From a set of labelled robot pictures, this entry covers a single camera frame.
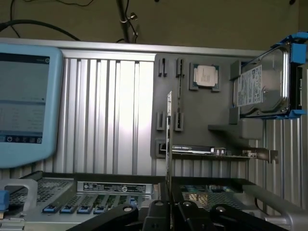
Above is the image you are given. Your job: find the hard disk with blue bracket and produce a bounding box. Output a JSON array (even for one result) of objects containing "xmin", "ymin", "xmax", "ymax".
[{"xmin": 230, "ymin": 30, "xmax": 308, "ymax": 121}]

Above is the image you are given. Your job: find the open PC case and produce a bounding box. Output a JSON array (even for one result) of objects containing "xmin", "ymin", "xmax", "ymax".
[{"xmin": 0, "ymin": 170, "xmax": 308, "ymax": 231}]

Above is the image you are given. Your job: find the light blue teach pendant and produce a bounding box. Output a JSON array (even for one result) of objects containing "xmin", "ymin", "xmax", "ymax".
[{"xmin": 0, "ymin": 44, "xmax": 64, "ymax": 169}]

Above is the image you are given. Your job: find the metal pole with clamp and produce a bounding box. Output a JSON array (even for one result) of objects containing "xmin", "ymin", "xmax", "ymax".
[{"xmin": 115, "ymin": 0, "xmax": 139, "ymax": 44}]

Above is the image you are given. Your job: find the thick black cable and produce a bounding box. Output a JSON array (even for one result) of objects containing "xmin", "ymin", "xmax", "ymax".
[{"xmin": 0, "ymin": 20, "xmax": 82, "ymax": 42}]

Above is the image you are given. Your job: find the green graphics card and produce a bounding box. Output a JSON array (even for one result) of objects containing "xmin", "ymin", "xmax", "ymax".
[{"xmin": 168, "ymin": 143, "xmax": 279, "ymax": 165}]

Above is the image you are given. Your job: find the blue plastic latch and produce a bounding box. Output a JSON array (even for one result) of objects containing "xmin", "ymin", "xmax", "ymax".
[{"xmin": 0, "ymin": 189, "xmax": 9, "ymax": 213}]

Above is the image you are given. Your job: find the silver CPU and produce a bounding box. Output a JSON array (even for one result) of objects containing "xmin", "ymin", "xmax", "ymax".
[{"xmin": 193, "ymin": 64, "xmax": 220, "ymax": 87}]

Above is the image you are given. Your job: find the grey parts rack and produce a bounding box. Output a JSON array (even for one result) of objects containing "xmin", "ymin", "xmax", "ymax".
[{"xmin": 150, "ymin": 52, "xmax": 265, "ymax": 160}]

